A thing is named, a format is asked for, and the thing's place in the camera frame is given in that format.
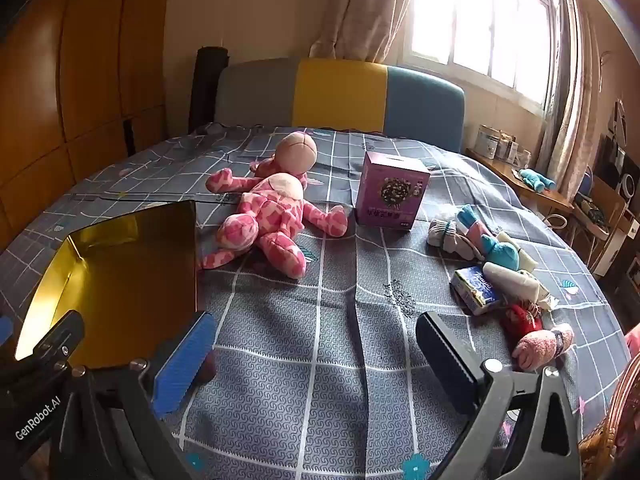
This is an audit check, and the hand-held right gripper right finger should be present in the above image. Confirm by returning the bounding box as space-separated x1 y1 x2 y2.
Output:
416 311 583 480

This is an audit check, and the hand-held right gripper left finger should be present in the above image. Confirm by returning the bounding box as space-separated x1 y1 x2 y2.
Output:
47 311 218 480

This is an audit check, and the red fuzzy sock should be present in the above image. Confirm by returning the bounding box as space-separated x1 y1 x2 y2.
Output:
501 301 544 350

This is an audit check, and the gold tin box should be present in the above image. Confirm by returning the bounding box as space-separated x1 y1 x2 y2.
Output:
15 200 217 383

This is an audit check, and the blue white tissue pack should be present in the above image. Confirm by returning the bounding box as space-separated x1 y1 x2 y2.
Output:
451 266 502 316

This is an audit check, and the pink fuzzy sock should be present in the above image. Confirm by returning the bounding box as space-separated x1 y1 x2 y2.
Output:
512 322 576 372

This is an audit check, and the white rolled sock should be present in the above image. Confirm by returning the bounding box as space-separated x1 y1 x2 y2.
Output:
482 262 559 311

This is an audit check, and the blue plush sock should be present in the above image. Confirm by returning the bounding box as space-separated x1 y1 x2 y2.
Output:
482 235 521 271

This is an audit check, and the grey white sock bundle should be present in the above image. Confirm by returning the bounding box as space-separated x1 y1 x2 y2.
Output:
427 217 478 261

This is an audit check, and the grey checkered bedsheet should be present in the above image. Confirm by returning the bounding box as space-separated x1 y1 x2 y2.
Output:
0 122 631 480

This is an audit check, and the cream rolled sock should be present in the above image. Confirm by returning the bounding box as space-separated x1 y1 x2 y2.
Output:
495 231 539 274

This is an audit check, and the pink sock with blue cuff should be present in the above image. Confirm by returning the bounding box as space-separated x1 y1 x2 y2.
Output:
456 204 497 257

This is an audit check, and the wicker basket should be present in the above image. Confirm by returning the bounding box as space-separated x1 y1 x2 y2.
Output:
580 355 640 480

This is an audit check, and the pink spotted plush toy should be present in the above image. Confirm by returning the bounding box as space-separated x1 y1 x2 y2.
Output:
197 131 351 281

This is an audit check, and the purple cardboard box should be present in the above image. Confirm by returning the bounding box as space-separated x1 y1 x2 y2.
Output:
355 151 432 232

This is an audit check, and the wooden side shelf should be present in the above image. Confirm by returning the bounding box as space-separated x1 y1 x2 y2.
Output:
466 147 576 221

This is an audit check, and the teal plush toy on shelf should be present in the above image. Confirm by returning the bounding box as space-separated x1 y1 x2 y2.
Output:
519 167 556 193

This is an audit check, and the wooden shelf unit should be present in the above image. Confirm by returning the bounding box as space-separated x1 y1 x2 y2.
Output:
572 160 640 281

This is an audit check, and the brown wooden wardrobe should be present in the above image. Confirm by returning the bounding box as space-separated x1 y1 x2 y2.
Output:
0 0 173 253

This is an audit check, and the black speaker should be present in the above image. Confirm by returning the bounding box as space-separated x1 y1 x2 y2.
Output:
612 149 640 201

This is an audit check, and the grey yellow blue headboard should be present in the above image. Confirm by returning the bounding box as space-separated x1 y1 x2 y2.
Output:
215 58 466 153

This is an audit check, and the beige patterned curtain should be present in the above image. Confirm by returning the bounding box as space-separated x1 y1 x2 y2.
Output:
309 0 418 63
537 0 608 201

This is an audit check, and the window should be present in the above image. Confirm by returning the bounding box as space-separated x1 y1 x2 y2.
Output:
402 0 561 111

